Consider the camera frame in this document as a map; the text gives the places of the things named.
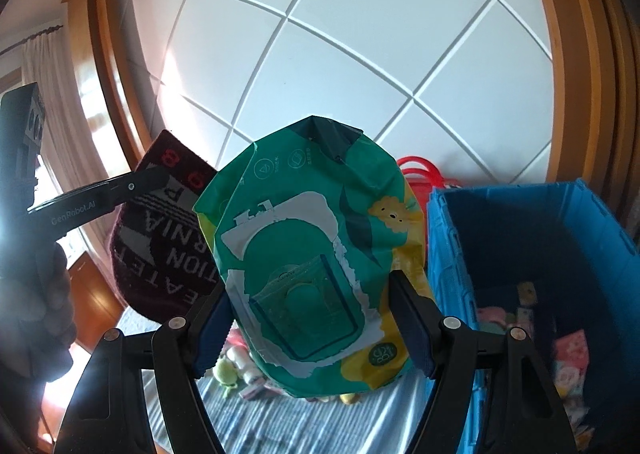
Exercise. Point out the small red suitcase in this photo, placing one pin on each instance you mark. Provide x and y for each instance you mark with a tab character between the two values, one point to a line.
425	169

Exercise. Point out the person's left hand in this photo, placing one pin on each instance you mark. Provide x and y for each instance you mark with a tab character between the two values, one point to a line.
50	314

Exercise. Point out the white curtain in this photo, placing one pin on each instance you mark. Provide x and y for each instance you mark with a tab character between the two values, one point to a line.
70	144

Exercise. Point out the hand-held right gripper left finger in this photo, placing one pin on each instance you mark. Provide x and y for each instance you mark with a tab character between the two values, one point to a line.
210	334

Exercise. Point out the blue plastic storage crate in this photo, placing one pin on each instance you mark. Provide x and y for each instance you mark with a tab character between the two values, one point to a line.
450	244

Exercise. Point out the small gold brown packet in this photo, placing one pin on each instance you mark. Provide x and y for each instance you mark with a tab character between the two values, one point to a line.
525	292

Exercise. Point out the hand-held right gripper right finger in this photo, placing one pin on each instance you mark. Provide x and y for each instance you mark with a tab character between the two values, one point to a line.
412	329

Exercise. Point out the yellow green plush toy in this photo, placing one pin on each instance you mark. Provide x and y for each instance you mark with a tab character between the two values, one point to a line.
225	374

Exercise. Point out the blue striped sheet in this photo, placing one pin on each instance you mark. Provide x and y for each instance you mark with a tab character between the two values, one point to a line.
325	426

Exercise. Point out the pink floral box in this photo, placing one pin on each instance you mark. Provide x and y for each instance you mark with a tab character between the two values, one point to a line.
570	346

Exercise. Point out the green wet wipes pack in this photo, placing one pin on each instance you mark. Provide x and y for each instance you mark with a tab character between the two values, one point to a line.
300	234

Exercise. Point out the maroon knit hat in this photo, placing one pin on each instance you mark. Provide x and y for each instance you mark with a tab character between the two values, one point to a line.
165	254

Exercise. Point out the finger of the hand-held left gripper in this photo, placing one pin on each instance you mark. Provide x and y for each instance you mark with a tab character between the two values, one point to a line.
140	181

